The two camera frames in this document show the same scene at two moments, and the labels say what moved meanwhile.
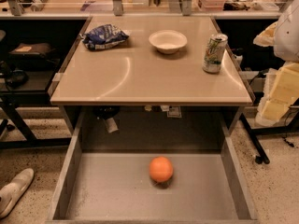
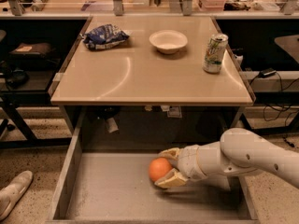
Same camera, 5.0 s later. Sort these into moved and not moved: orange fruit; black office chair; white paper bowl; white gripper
Moved: white gripper
Not moved: black office chair; orange fruit; white paper bowl
